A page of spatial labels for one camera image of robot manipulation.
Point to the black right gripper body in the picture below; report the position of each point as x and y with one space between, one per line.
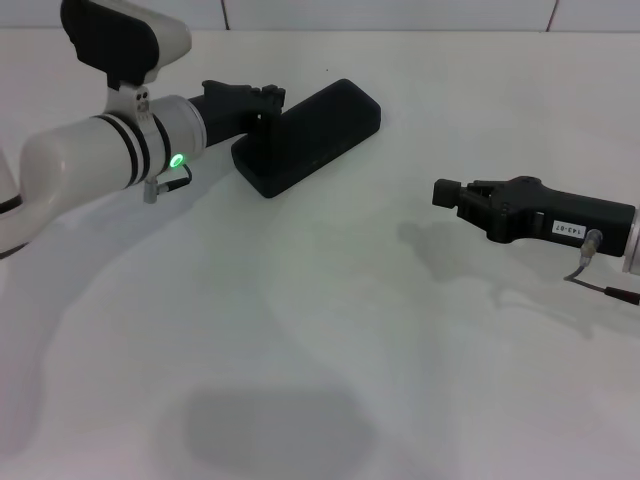
525 210

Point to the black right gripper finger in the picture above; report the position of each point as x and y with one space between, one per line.
447 186
447 201

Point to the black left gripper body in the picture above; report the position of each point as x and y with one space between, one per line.
225 112

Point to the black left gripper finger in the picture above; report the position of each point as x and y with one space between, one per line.
272 96
259 122

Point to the black glasses case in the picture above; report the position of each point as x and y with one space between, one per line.
310 135

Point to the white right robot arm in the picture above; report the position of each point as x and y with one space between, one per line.
634 240

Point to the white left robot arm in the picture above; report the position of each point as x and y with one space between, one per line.
90 150

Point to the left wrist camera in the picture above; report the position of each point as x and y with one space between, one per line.
115 45

